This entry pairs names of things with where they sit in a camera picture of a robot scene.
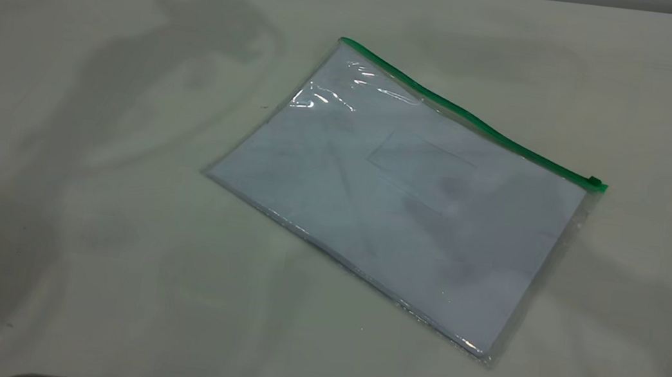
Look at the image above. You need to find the clear plastic zipper bag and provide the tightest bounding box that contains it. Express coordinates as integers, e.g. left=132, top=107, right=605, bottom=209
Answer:
left=181, top=21, right=624, bottom=377

